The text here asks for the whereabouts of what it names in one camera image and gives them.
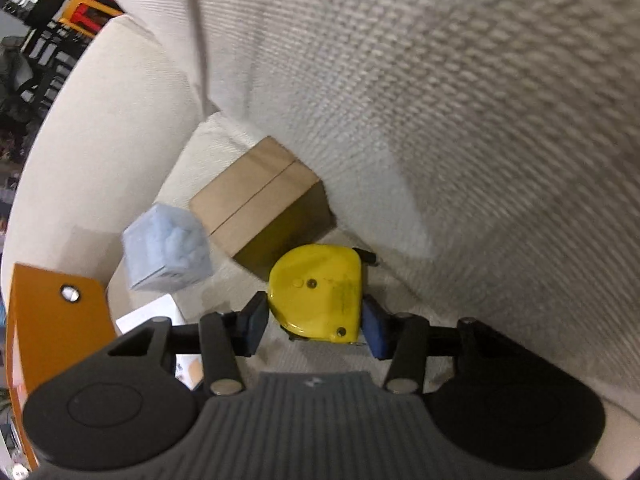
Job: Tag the red stool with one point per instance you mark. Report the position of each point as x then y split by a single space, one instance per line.
100 10

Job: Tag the brown cardboard box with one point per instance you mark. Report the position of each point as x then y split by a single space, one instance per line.
250 200

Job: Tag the yellow tape measure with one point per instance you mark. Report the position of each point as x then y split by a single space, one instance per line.
315 290

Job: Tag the beige sofa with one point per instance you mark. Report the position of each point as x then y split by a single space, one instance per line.
450 110

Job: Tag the orange stool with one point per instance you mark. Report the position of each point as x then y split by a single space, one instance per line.
75 5

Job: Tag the orange storage box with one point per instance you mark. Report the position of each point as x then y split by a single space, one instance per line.
50 330

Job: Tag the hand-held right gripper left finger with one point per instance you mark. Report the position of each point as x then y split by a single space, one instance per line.
255 325

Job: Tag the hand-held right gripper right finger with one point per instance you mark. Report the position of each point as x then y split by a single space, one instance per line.
375 331

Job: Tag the white printed box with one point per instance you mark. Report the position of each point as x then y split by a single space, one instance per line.
150 312

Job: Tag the clear box of blue pieces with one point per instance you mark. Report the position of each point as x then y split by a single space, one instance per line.
165 250

